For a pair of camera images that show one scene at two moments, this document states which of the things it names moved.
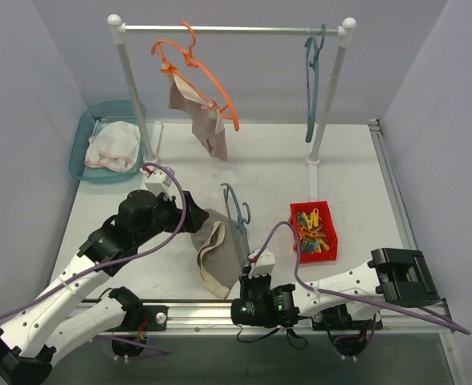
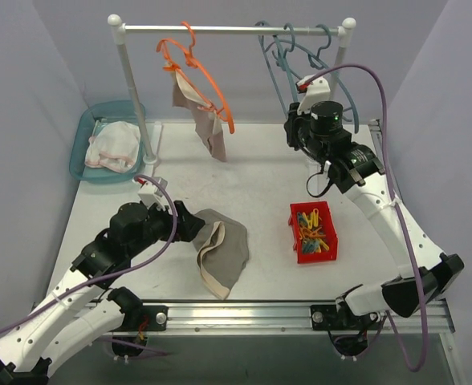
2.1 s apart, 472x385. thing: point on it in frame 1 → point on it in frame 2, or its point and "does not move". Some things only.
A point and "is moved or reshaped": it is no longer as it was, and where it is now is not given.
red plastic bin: x=316 y=231 does not move
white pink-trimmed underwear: x=115 y=146 does not move
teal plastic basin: x=88 y=118 does not move
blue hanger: x=238 y=220 → x=261 y=38
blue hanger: x=312 y=55 is moved or reshaped
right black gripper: x=253 y=283 → x=293 y=125
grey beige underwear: x=220 y=244 does not move
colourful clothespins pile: x=310 y=233 does not move
